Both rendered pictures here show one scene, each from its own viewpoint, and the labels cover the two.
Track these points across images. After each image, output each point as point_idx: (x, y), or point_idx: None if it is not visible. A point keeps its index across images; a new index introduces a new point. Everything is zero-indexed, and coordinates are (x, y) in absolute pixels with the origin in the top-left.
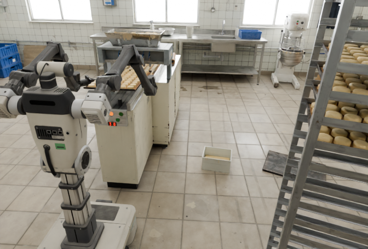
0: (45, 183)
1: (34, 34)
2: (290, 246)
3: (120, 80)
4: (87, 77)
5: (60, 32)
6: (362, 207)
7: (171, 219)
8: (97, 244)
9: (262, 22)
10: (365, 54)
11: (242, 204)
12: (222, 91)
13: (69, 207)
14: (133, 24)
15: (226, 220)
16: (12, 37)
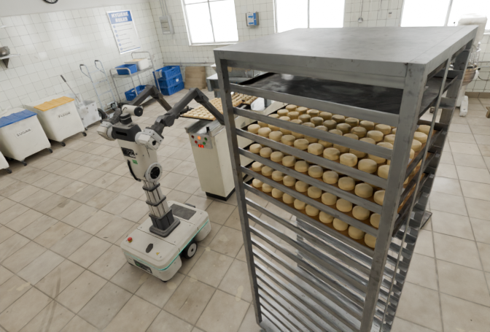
0: (167, 184)
1: (192, 56)
2: (313, 275)
3: (173, 118)
4: (187, 107)
5: (212, 54)
6: (357, 252)
7: (240, 230)
8: (170, 233)
9: None
10: (284, 120)
11: (309, 233)
12: None
13: (149, 203)
14: None
15: (286, 243)
16: (177, 60)
